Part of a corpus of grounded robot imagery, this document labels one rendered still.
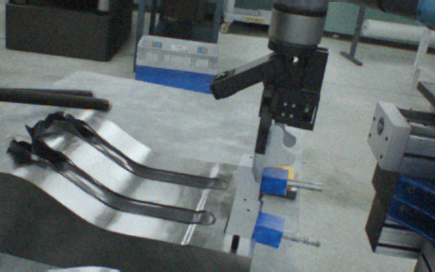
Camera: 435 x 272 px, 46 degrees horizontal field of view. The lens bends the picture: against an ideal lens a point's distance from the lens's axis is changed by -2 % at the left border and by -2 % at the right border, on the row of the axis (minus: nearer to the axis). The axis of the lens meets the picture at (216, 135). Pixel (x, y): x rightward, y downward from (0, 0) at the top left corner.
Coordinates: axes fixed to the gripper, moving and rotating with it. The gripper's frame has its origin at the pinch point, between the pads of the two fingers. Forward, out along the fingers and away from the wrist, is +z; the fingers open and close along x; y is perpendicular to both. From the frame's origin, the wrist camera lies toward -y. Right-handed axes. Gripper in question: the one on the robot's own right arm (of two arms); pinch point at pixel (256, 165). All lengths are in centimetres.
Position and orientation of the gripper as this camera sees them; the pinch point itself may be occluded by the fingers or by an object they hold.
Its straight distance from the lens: 80.8
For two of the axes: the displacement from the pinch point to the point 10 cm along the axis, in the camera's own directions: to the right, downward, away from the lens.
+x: 1.8, -3.5, 9.2
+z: -1.3, 9.2, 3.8
